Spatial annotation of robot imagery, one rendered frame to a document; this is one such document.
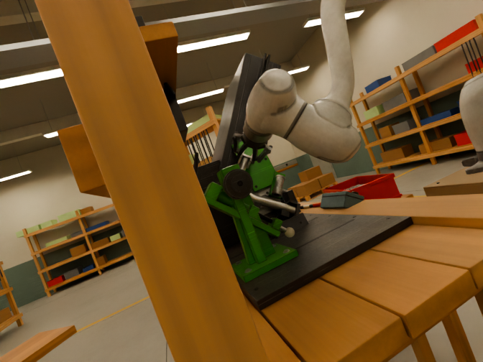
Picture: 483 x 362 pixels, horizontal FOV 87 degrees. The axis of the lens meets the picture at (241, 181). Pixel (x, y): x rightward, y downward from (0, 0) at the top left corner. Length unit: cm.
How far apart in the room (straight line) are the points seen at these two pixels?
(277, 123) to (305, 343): 43
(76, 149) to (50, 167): 1031
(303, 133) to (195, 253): 41
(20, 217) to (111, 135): 1061
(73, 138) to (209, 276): 26
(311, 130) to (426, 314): 39
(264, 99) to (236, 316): 43
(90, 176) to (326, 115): 48
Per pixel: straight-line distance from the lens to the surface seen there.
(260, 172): 97
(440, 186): 99
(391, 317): 43
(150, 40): 70
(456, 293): 50
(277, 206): 91
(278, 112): 60
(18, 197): 1095
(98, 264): 974
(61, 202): 1048
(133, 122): 30
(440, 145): 654
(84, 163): 40
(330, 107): 64
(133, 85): 32
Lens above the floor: 112
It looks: level
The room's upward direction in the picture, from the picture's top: 21 degrees counter-clockwise
